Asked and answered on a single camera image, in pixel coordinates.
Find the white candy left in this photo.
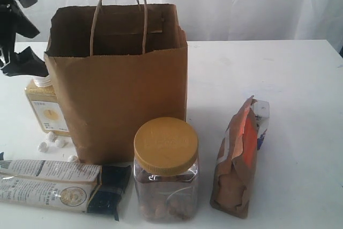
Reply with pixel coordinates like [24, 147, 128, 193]
[38, 142, 48, 153]

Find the white and blue milk carton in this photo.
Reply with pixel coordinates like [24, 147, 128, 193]
[251, 100, 270, 150]

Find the brown paper bag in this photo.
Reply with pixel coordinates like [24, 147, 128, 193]
[44, 2, 188, 165]

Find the brown paper pouch orange label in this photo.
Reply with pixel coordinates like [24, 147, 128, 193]
[210, 96, 258, 219]

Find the small white candy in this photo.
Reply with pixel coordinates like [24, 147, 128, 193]
[68, 155, 79, 162]

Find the yellow millet bottle white cap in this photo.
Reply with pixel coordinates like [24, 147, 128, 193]
[25, 76, 70, 136]

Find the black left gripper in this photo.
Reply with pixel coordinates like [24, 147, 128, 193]
[1, 0, 48, 77]

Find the clear jar with yellow lid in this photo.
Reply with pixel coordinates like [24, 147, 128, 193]
[133, 117, 199, 223]

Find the white candy top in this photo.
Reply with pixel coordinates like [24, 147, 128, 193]
[45, 131, 56, 142]

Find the white candy right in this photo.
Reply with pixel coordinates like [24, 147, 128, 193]
[55, 138, 67, 148]

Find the lower white noodle package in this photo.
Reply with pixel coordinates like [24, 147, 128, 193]
[1, 175, 123, 221]

